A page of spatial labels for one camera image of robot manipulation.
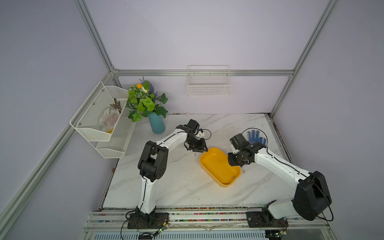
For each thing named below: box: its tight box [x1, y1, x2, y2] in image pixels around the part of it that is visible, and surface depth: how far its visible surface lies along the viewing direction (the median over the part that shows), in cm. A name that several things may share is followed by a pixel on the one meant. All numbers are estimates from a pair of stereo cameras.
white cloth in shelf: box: [98, 106, 120, 132], surface depth 79 cm
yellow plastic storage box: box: [199, 147, 242, 187], surface depth 92 cm
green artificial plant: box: [126, 76, 169, 123], surface depth 85 cm
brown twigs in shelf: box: [110, 98, 122, 114], surface depth 84 cm
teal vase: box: [148, 112, 166, 134], surface depth 109 cm
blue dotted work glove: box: [247, 130, 267, 145], surface depth 109 cm
